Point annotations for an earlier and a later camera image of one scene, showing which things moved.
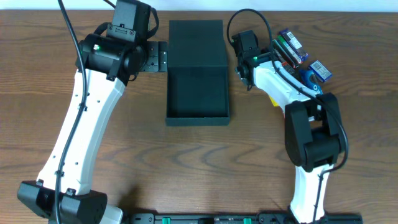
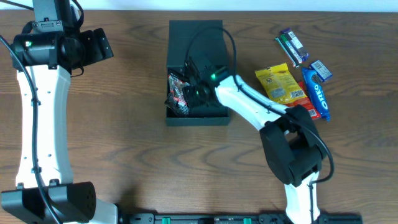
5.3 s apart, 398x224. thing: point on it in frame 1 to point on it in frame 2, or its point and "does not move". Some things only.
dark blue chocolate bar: x=295 y=45 does not move
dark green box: x=197 y=93 does not move
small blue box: x=321 y=70 does not move
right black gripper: x=241 y=73 to x=189 y=94
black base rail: x=236 y=218 does not move
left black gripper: x=157 y=56 to x=101 y=43
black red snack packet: x=285 y=63 to x=176 y=99
